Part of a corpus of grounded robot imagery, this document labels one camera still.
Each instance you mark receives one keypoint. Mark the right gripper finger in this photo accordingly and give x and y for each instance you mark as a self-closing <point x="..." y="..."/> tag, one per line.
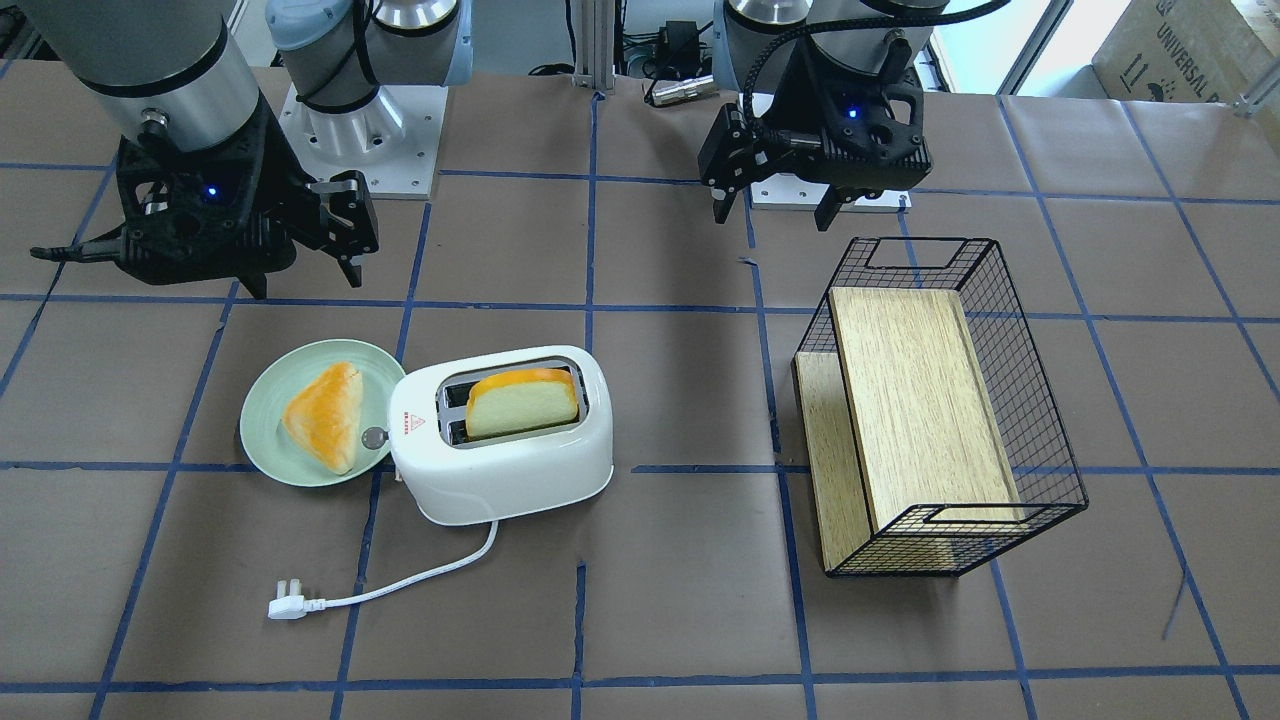
<point x="338" y="218"/>

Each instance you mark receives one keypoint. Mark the light green plate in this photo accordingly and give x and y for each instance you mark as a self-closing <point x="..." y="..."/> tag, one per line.
<point x="261" y="427"/>

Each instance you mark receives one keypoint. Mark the white two-slot toaster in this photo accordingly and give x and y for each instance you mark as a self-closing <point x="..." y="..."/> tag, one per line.
<point x="457" y="478"/>

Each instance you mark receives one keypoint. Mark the triangular bread on plate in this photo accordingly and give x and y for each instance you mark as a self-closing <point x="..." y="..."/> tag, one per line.
<point x="324" y="418"/>

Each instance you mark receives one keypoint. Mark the cardboard box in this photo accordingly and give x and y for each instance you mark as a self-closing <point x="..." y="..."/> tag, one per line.
<point x="1187" y="51"/>

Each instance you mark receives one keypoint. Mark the black wire basket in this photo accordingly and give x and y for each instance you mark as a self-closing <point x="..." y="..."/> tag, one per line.
<point x="1028" y="419"/>

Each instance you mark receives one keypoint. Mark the wooden box in basket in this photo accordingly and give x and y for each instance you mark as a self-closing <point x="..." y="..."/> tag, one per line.
<point x="909" y="472"/>

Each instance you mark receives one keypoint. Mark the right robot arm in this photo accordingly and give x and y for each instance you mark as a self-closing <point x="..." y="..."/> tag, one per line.
<point x="180" y="58"/>

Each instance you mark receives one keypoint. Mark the aluminium frame post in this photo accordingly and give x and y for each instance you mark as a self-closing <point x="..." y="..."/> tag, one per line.
<point x="593" y="24"/>

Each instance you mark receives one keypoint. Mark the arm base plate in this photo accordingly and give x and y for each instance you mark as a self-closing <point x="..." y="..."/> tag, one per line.
<point x="785" y="192"/>
<point x="394" y="141"/>

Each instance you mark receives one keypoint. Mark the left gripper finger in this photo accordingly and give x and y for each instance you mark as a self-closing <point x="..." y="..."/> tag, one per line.
<point x="830" y="204"/>
<point x="731" y="158"/>

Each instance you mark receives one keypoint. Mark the bread slice in toaster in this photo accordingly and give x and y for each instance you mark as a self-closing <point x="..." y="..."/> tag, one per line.
<point x="513" y="402"/>

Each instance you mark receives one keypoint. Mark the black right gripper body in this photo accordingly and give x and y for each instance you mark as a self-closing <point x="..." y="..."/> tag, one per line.
<point x="283" y="170"/>

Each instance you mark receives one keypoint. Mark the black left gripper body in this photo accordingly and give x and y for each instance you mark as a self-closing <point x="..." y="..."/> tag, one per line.
<point x="789" y="107"/>

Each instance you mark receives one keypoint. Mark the black power adapter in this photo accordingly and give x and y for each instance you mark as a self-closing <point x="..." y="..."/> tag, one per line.
<point x="678" y="52"/>

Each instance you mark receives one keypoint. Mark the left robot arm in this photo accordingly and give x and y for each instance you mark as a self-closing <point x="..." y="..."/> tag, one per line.
<point x="753" y="41"/>

